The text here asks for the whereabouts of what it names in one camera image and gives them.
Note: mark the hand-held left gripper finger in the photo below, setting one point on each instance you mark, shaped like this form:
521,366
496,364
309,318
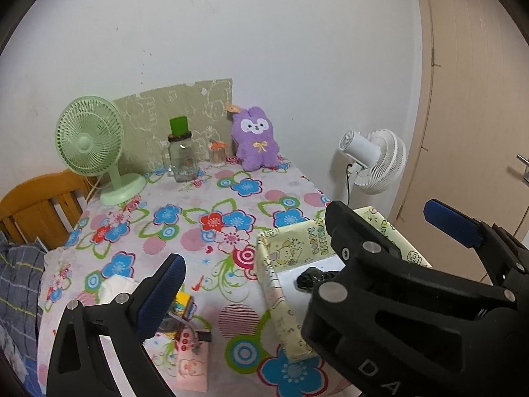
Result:
159,302

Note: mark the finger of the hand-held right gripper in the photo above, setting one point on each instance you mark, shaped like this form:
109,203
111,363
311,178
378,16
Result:
454,223
355,240

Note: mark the yellow colourful small box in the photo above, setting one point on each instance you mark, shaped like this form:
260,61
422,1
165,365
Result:
184,304

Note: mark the white paper towel roll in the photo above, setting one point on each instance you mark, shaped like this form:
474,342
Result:
115,289

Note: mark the pink dotted packet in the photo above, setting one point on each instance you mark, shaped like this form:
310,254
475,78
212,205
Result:
185,341

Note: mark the yellow-green cartoon storage box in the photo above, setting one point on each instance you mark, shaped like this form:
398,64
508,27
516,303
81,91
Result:
285,256

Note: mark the pink printed pouch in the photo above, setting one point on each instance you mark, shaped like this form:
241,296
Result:
192,370

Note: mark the black cloth item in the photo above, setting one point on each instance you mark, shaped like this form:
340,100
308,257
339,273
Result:
310,279

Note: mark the white clip fan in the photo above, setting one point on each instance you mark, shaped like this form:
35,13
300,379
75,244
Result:
380,161

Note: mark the floral tablecloth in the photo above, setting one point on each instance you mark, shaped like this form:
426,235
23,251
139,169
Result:
198,198

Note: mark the beige door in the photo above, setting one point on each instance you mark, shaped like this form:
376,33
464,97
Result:
475,111

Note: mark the purple plush toy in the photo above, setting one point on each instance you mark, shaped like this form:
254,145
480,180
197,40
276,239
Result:
254,149

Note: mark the grey plaid pillow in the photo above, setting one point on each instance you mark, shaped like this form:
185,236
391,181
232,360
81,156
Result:
20,281

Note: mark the glass jar with green lid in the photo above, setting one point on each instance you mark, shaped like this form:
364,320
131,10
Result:
184,161

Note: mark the small glass cup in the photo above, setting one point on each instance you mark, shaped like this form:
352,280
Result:
217,158

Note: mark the wooden headboard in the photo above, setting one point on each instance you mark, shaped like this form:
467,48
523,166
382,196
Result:
29,198

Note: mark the green desk fan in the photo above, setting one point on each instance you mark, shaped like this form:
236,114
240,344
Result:
89,142

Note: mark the green patterned wall sheet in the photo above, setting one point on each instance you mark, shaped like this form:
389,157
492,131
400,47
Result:
165,103

